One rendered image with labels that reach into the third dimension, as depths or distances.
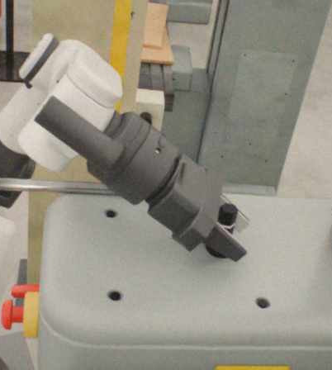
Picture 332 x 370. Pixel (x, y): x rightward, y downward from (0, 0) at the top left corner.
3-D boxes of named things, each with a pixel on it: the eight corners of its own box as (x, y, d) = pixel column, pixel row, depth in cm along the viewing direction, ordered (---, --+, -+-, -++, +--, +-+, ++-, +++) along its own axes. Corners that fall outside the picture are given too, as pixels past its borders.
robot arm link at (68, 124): (98, 181, 83) (23, 126, 80) (152, 116, 80) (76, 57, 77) (92, 217, 72) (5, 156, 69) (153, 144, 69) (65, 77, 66)
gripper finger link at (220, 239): (233, 261, 80) (194, 232, 79) (251, 247, 78) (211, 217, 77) (232, 269, 79) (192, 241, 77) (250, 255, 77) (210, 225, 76)
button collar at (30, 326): (22, 347, 86) (22, 316, 82) (26, 313, 91) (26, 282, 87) (38, 348, 86) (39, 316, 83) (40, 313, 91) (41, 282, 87)
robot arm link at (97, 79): (77, 160, 74) (81, 123, 86) (126, 99, 71) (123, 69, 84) (28, 127, 72) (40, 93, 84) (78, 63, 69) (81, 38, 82)
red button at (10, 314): (0, 336, 86) (-1, 315, 83) (2, 313, 89) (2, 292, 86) (26, 336, 86) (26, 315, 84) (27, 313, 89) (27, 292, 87)
